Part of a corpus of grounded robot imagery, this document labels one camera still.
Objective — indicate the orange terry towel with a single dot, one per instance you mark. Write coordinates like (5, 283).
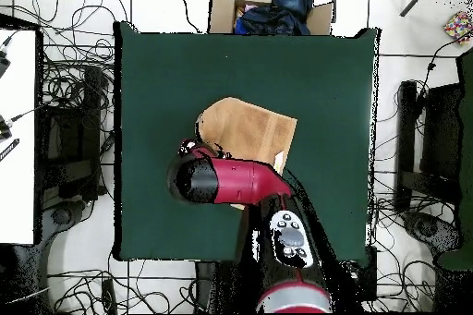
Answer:
(244, 126)

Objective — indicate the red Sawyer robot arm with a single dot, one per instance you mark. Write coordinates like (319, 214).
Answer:
(240, 182)

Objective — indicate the multicoloured dotted item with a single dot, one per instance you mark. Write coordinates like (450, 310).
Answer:
(460, 26)

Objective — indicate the dark green table cloth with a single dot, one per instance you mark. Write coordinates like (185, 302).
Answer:
(166, 89)

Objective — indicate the cardboard box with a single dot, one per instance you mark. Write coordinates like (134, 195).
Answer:
(221, 12)

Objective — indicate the grey wheeled stand base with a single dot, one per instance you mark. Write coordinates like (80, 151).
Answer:
(61, 216)
(428, 228)

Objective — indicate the dark navy garment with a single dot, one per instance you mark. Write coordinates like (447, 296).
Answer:
(269, 21)

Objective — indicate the black power strip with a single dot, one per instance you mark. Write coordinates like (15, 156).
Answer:
(109, 294)

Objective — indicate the white table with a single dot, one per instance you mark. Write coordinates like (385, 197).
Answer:
(18, 182)

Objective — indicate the black strip with markings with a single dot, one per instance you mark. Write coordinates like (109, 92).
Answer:
(9, 149)

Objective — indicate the black device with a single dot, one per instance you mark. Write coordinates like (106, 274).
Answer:
(3, 63)
(4, 132)

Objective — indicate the dark green furniture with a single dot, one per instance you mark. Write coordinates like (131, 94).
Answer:
(466, 145)

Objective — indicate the black metal frame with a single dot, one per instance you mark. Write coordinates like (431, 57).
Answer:
(406, 126)
(92, 89)

